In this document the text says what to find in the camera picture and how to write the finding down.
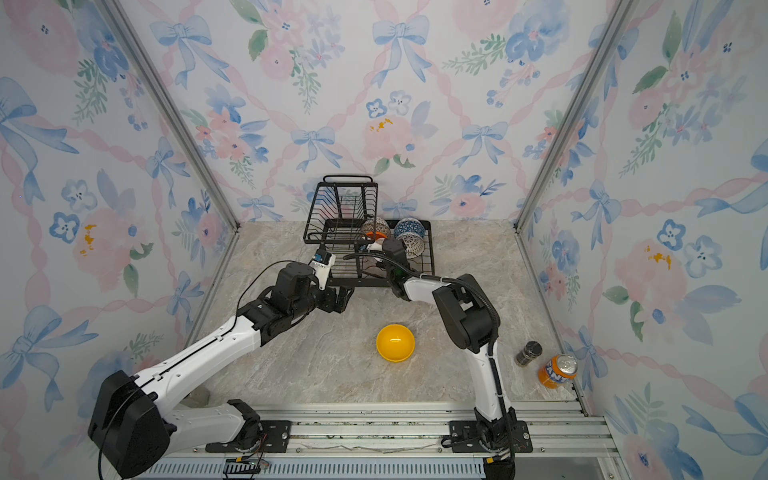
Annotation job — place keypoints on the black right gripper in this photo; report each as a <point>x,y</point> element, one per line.
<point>387,242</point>

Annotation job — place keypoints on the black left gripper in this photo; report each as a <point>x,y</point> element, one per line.
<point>343,298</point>

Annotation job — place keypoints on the brown floral patterned bowl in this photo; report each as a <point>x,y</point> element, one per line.
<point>375,224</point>

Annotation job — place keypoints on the blue triangle patterned bowl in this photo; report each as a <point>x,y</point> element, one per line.
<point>409,226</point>

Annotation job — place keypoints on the white lattice patterned bowl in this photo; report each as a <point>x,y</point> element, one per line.
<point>413,243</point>

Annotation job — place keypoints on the orange plastic bowl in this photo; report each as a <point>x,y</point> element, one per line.
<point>376,235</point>

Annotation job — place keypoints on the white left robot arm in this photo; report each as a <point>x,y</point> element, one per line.
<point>136,420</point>

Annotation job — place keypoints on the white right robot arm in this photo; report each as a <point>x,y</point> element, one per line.
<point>472,324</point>

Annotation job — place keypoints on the yellow plastic bowl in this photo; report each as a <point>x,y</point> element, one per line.
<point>395,343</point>

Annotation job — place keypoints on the dark spice jar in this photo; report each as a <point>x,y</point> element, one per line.
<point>530,351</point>

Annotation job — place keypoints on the black wire dish rack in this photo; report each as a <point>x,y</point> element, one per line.
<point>339,206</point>

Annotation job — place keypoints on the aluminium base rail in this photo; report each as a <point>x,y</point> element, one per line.
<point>416,440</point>

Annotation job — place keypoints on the aluminium frame post right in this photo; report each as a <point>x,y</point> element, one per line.
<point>606,48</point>

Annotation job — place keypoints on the aluminium frame post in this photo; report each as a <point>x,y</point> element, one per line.
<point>118,21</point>
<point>606,48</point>

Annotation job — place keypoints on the aluminium frame post left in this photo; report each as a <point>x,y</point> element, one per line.
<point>118,21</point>

